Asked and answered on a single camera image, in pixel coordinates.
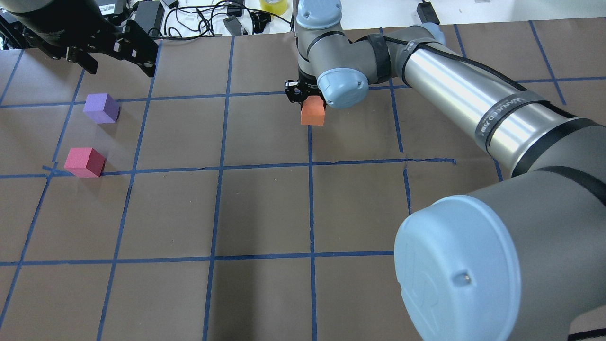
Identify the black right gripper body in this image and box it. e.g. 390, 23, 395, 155
297, 71, 320, 98

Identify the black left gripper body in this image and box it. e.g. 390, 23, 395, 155
14, 0, 121, 60

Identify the orange foam cube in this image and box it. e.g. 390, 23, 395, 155
300, 95, 326, 126

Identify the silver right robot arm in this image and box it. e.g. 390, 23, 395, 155
285, 0, 606, 341

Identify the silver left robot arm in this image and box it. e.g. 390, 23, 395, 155
1, 0, 159, 78

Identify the black power brick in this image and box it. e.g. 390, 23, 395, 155
132, 0, 165, 37

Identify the purple foam cube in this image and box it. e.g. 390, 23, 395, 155
83, 93, 121, 125

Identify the yellow tape roll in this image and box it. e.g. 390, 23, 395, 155
259, 0, 288, 16

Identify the red foam cube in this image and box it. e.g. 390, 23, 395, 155
63, 147, 106, 178

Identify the black power adapter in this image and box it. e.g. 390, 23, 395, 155
416, 0, 441, 25

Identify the black cable bundle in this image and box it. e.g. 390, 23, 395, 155
163, 0, 292, 41

